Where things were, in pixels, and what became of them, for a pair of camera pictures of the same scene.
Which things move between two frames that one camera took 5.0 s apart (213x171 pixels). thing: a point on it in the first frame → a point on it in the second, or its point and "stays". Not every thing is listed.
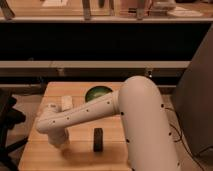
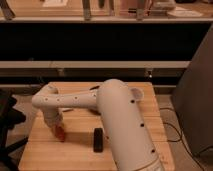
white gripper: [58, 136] → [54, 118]
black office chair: [9, 116] stays
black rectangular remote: [98, 141] stays
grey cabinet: [193, 98] stays
